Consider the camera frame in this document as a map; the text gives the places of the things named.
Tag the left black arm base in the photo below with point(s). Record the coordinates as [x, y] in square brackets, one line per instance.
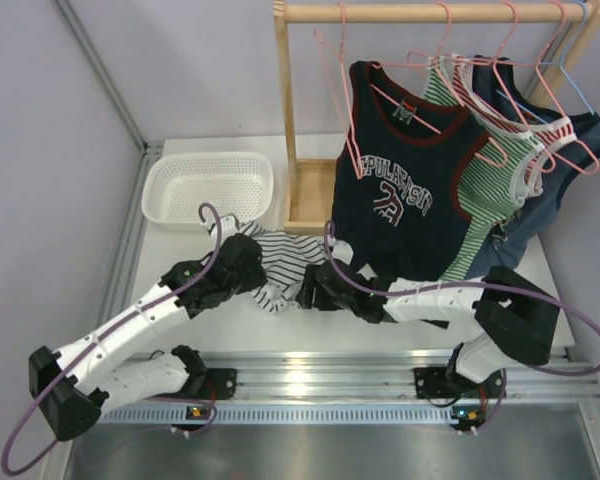
[215, 382]

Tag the grey slotted cable duct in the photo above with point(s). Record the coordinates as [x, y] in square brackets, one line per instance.
[291, 414]

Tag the light blue wire hanger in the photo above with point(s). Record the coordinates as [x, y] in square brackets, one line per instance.
[580, 85]

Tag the red striped tank top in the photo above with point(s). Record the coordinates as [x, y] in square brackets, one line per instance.
[531, 148]

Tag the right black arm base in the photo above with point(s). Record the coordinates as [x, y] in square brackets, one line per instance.
[443, 382]

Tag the green striped tank top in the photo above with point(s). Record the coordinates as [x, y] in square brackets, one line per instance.
[483, 189]

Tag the wooden clothes rack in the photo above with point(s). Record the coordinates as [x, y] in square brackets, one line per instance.
[310, 180]

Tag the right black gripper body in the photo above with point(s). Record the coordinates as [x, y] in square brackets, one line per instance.
[325, 300]

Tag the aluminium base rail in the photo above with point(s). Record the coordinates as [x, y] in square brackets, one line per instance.
[376, 377]

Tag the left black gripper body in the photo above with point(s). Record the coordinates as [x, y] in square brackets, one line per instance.
[252, 257]

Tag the black white striped tank top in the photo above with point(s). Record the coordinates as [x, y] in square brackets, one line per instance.
[285, 258]

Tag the blue navy tank top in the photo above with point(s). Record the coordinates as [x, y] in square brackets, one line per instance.
[506, 243]

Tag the white perforated plastic basket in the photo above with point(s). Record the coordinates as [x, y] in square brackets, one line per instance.
[238, 183]

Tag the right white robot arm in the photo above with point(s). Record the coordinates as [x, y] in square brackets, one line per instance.
[504, 319]

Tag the pink hanger with navy top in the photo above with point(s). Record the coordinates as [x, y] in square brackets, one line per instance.
[402, 106]

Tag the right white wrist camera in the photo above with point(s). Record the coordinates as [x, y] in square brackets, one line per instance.
[340, 250]

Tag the aluminium frame post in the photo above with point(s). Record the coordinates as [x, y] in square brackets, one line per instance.
[99, 69]

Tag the navy printed tank top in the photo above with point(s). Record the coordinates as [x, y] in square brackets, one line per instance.
[403, 218]

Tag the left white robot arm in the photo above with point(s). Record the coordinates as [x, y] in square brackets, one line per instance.
[80, 382]

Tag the pink hanger with red top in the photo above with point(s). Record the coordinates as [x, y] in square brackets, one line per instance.
[577, 154]

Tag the pink wire hanger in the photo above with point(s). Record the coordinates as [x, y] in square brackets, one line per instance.
[343, 102]

